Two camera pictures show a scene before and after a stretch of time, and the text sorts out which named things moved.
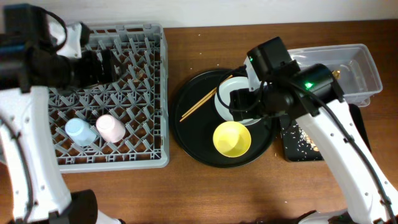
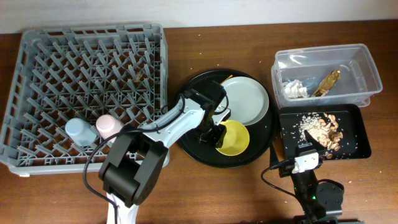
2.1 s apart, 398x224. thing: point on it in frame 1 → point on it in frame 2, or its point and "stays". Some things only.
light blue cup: x=80 y=132 stays
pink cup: x=110 y=129 stays
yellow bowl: x=232 y=139 stays
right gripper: x=240 y=99 → x=286 y=168
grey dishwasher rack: x=139 y=99 stays
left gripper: x=94 y=63 → x=217 y=139
